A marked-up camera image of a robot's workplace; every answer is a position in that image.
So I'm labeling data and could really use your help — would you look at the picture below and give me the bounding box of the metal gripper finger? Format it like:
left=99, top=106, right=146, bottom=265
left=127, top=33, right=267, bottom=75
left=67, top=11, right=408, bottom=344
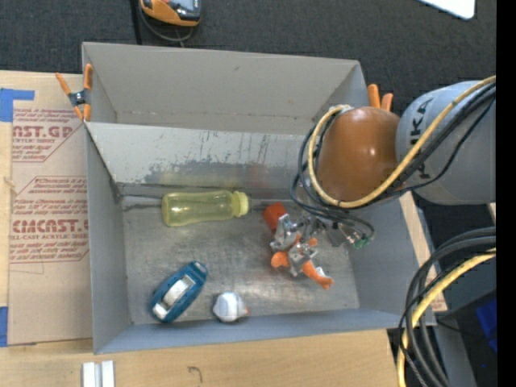
left=268, top=213, right=302, bottom=252
left=286, top=239, right=320, bottom=278

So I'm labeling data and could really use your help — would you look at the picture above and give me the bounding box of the brown cardboard board red print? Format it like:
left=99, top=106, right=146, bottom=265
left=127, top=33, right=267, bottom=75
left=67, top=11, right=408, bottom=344
left=0, top=69, right=94, bottom=348

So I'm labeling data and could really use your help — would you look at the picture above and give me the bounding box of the white and grey round toy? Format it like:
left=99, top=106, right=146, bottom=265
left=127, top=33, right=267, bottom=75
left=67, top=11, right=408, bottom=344
left=211, top=291, right=251, bottom=324

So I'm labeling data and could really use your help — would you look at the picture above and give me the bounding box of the yellow clear plastic bottle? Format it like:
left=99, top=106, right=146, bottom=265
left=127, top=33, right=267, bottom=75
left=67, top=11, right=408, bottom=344
left=160, top=189, right=252, bottom=228

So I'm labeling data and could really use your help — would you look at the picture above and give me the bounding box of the grey metal bin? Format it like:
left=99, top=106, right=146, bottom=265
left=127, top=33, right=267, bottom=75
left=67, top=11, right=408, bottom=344
left=81, top=41, right=439, bottom=356

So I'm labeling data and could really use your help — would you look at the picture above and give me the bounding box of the orange toy figure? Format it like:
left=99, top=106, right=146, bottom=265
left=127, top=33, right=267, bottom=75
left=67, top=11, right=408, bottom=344
left=262, top=202, right=335, bottom=291

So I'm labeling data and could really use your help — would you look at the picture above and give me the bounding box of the blue tape dispenser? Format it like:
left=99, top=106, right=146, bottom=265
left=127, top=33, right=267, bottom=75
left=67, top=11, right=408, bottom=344
left=149, top=260, right=210, bottom=324

